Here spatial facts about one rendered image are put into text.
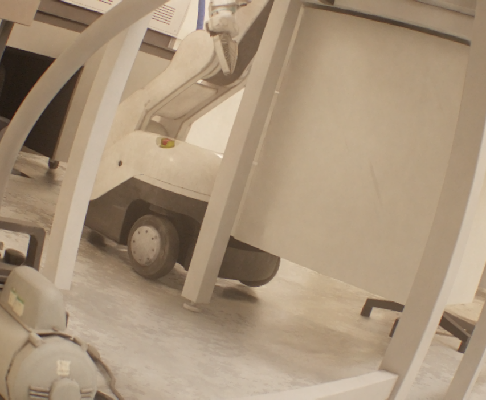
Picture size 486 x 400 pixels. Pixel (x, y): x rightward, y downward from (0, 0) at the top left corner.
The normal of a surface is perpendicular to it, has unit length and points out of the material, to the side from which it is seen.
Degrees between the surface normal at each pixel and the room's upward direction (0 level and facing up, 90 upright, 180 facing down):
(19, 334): 45
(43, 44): 90
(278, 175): 90
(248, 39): 109
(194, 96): 137
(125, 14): 129
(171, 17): 90
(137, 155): 90
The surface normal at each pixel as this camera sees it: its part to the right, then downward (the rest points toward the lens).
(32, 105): -0.19, 0.54
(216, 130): 0.73, 0.28
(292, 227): -0.61, -0.13
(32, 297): -0.16, -0.37
